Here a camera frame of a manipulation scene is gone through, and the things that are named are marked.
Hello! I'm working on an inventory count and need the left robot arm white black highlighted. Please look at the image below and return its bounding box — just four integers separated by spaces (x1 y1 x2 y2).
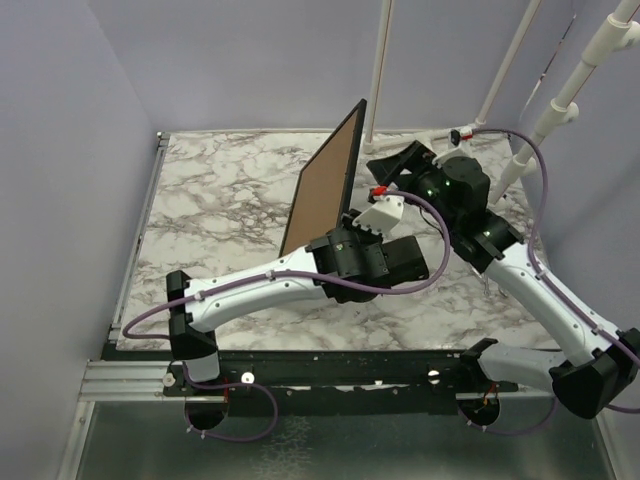
166 227 429 395

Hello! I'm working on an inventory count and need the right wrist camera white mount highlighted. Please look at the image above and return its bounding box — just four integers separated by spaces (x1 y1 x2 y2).
432 126 473 167

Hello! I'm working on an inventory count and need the white PVC jointed pole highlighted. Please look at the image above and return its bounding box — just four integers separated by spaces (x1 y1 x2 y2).
487 0 640 206

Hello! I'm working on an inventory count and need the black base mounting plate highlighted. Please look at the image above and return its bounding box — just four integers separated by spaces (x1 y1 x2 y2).
163 350 518 417

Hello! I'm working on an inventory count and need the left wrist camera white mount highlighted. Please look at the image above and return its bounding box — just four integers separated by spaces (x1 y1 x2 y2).
351 186 405 236

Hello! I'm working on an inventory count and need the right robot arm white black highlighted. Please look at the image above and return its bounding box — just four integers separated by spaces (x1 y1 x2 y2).
367 141 639 419

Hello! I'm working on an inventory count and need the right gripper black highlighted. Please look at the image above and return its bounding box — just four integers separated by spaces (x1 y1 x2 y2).
367 140 459 233

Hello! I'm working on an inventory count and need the black picture frame brown backing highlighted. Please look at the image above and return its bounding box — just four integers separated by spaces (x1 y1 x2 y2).
279 99 367 256

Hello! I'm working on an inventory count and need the white PVC pipe stand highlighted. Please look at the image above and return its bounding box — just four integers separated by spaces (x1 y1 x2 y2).
363 1 543 153

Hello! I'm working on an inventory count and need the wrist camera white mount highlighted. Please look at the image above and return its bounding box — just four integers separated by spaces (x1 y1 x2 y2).
351 186 405 236
432 126 473 167

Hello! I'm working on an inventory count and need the aluminium rail left edge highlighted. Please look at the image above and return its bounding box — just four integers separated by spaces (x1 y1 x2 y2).
108 131 171 338

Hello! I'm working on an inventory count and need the aluminium front extrusion rail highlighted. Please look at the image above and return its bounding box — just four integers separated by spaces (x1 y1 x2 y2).
78 361 169 402

